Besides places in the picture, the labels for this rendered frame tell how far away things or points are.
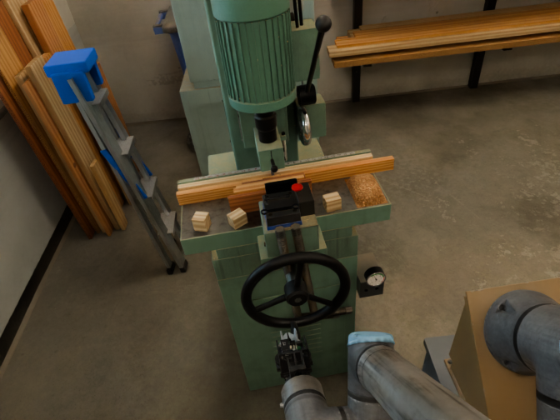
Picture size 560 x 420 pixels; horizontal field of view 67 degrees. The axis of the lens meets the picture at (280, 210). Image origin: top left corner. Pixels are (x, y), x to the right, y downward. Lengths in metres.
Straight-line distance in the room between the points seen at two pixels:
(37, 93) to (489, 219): 2.44
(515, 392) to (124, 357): 1.59
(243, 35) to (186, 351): 1.47
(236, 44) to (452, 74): 3.11
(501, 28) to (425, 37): 0.52
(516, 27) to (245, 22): 2.72
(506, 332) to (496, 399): 0.18
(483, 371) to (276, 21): 0.92
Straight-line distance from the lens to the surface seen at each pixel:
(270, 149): 1.16
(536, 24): 3.58
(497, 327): 1.08
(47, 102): 2.39
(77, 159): 2.52
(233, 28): 1.00
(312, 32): 1.28
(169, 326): 2.16
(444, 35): 3.30
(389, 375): 0.72
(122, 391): 2.07
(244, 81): 1.04
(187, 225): 1.23
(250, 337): 1.56
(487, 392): 1.15
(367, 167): 1.32
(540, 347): 0.97
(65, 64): 1.83
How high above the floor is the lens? 1.69
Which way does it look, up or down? 41 degrees down
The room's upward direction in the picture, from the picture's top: 7 degrees counter-clockwise
